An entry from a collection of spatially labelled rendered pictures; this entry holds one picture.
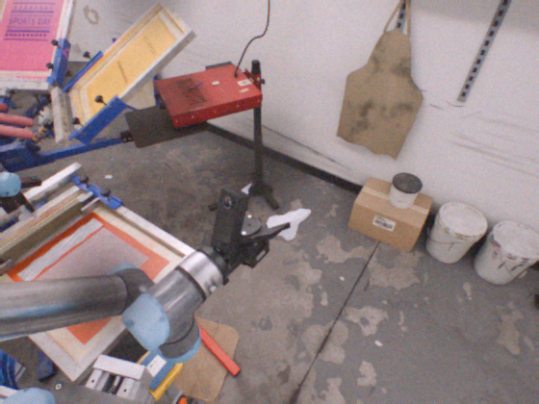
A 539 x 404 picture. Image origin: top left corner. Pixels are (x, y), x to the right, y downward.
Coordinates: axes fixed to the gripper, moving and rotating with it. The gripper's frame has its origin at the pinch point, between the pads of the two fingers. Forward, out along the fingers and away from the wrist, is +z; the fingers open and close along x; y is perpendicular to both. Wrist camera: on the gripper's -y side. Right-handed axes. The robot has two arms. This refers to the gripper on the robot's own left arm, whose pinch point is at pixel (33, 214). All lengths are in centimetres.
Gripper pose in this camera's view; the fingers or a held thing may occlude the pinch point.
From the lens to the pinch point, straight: 167.7
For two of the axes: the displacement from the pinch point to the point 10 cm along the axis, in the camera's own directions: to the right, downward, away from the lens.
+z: 0.0, 6.9, 7.3
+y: -5.6, 6.0, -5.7
